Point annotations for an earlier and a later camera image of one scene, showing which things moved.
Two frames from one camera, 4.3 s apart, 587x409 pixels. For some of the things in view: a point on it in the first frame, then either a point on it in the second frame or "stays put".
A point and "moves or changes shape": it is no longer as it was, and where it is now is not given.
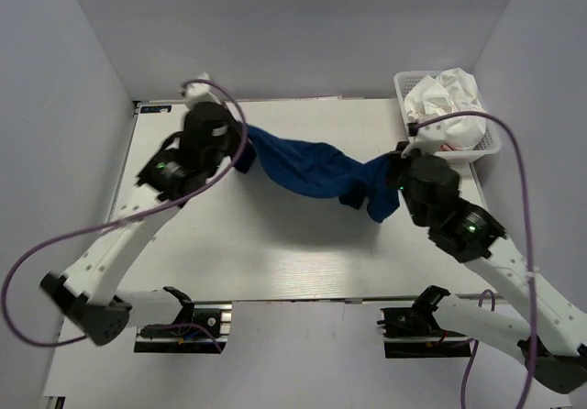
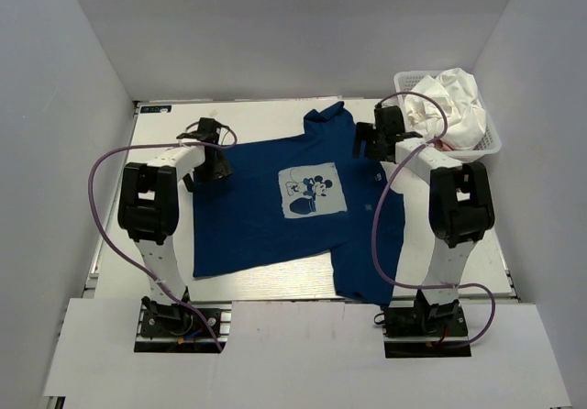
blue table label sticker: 156,109 stays put
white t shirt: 450,92 stays put
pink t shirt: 444,148 stays put
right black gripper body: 402,171 -> 377,137
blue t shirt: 322,170 moves or changes shape
